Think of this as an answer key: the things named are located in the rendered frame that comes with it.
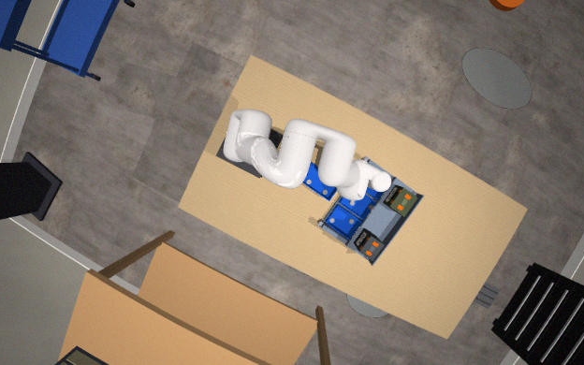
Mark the black tool case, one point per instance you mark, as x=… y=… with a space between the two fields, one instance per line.
x=368 y=245

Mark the blue bin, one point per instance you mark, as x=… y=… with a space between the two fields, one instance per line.
x=374 y=193
x=361 y=206
x=341 y=223
x=317 y=185

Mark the dark green tool case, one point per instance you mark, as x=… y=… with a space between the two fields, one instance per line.
x=400 y=200

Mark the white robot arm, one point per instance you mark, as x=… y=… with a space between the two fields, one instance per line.
x=245 y=142

